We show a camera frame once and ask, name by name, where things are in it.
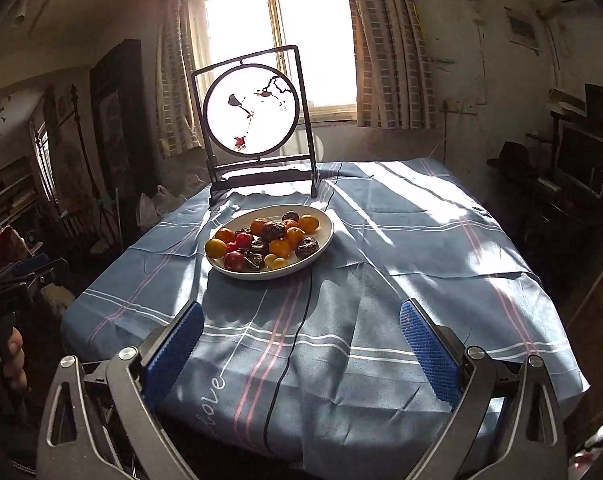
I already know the red cherry tomato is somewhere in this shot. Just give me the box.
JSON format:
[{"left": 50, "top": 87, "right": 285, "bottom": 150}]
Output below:
[{"left": 234, "top": 231, "right": 253, "bottom": 249}]

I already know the small yellow longan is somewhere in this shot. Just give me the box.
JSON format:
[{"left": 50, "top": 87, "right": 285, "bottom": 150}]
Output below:
[
  {"left": 264, "top": 254, "right": 277, "bottom": 266},
  {"left": 270, "top": 257, "right": 288, "bottom": 270}
]

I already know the large smooth orange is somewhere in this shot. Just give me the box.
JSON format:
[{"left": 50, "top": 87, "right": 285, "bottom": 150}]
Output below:
[{"left": 269, "top": 240, "right": 293, "bottom": 259}]

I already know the wrinkled dark passion fruit large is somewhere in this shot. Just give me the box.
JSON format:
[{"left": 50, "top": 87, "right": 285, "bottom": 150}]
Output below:
[{"left": 295, "top": 236, "right": 320, "bottom": 259}]

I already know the dark round fruit plate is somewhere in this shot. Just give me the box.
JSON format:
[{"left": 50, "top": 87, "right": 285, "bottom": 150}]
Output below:
[{"left": 282, "top": 211, "right": 300, "bottom": 222}]

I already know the small yellow longan front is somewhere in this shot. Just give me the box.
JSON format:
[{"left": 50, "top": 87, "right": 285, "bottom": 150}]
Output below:
[{"left": 270, "top": 257, "right": 288, "bottom": 270}]

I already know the large mandarin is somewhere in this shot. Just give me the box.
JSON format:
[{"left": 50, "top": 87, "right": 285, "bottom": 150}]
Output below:
[{"left": 282, "top": 219, "right": 300, "bottom": 229}]

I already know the person's left hand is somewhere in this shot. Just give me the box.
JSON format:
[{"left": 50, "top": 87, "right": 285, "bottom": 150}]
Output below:
[{"left": 3, "top": 328, "right": 27, "bottom": 391}]

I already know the dark red plum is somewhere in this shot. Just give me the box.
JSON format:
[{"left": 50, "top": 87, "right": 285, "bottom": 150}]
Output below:
[{"left": 224, "top": 250, "right": 246, "bottom": 272}]

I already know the yellow orange left pile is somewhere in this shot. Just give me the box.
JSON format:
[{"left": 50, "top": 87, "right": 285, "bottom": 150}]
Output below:
[{"left": 205, "top": 237, "right": 228, "bottom": 259}]

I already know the blue striped tablecloth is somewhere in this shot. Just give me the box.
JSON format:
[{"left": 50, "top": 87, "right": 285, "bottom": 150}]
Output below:
[{"left": 62, "top": 159, "right": 589, "bottom": 479}]

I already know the white oval plate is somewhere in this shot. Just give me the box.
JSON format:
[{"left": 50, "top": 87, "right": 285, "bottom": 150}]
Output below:
[{"left": 204, "top": 205, "right": 335, "bottom": 281}]

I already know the left striped curtain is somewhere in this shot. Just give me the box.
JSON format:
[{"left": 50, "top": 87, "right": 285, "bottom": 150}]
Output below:
[{"left": 155, "top": 0, "right": 203, "bottom": 158}]

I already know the striped curtain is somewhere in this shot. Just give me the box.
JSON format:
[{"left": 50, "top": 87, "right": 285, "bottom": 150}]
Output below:
[
  {"left": 349, "top": 0, "right": 437, "bottom": 130},
  {"left": 155, "top": 0, "right": 203, "bottom": 158}
]

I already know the right striped curtain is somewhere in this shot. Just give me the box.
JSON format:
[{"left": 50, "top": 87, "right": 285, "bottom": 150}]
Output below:
[{"left": 349, "top": 0, "right": 437, "bottom": 130}]

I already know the dark framed wall picture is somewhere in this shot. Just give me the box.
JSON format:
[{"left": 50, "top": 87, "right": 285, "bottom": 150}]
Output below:
[{"left": 89, "top": 39, "right": 157, "bottom": 228}]

